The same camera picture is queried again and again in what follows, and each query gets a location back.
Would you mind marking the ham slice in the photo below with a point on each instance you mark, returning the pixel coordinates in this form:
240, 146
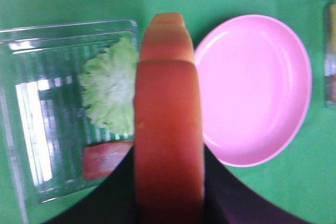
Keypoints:
99, 160

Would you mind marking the clear right plastic container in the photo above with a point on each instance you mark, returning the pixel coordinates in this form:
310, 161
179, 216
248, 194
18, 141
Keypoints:
329, 55

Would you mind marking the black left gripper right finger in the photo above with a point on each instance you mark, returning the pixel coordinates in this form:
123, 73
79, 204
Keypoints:
228, 200

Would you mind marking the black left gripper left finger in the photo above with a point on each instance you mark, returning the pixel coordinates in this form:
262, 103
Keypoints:
113, 201

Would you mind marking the green lettuce leaf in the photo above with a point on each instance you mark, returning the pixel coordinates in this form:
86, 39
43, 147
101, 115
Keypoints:
108, 82

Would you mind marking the toast bread slice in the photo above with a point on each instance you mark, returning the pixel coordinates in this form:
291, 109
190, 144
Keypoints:
168, 153

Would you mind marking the clear left plastic container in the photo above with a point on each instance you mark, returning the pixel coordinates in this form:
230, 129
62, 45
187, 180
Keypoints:
43, 120

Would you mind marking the green tablecloth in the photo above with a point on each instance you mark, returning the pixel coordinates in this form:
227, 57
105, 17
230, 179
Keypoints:
302, 178

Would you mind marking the pink round plate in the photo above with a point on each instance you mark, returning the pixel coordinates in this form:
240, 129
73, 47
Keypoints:
256, 84

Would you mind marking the clear plastic container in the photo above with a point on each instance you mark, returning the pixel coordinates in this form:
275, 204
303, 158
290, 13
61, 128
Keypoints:
43, 120
329, 55

